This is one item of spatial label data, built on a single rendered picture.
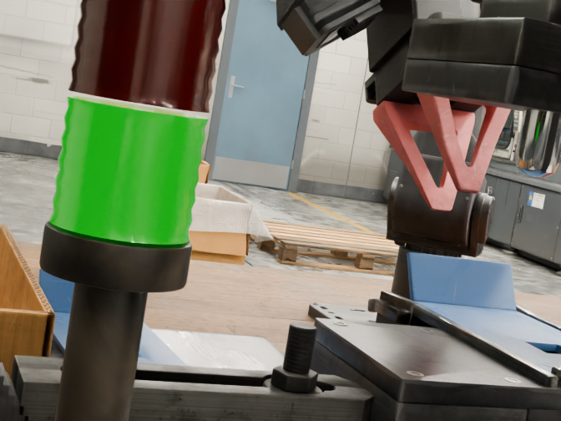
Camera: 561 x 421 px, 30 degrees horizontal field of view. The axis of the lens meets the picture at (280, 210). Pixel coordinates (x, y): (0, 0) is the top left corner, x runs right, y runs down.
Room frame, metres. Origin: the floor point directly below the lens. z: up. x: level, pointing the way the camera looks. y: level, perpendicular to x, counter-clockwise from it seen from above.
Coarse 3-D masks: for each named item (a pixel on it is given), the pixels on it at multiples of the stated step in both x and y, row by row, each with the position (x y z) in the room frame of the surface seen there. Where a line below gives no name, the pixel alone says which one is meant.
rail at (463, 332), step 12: (420, 312) 0.57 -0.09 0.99; (432, 312) 0.56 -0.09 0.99; (432, 324) 0.56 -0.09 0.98; (444, 324) 0.54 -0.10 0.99; (456, 324) 0.54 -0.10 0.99; (456, 336) 0.53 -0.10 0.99; (468, 336) 0.52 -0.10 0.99; (480, 336) 0.52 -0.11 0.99; (480, 348) 0.51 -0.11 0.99; (492, 348) 0.50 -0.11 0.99; (504, 348) 0.50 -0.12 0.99; (504, 360) 0.49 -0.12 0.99; (516, 360) 0.48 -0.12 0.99; (528, 372) 0.47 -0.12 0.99; (540, 372) 0.46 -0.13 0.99; (552, 384) 0.46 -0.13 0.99
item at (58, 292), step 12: (48, 276) 0.70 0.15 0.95; (48, 288) 0.69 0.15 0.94; (60, 288) 0.70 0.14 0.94; (72, 288) 0.70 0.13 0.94; (48, 300) 0.69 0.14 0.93; (60, 300) 0.69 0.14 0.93; (60, 312) 0.69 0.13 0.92; (60, 324) 0.66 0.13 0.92; (144, 324) 0.70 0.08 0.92; (60, 336) 0.63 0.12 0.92; (144, 336) 0.67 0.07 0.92; (156, 336) 0.67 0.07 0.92; (60, 348) 0.61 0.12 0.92; (144, 348) 0.63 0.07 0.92; (156, 348) 0.64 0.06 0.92; (168, 348) 0.64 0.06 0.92; (144, 360) 0.61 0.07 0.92; (156, 360) 0.61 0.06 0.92; (168, 360) 0.62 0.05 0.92; (180, 360) 0.62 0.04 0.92
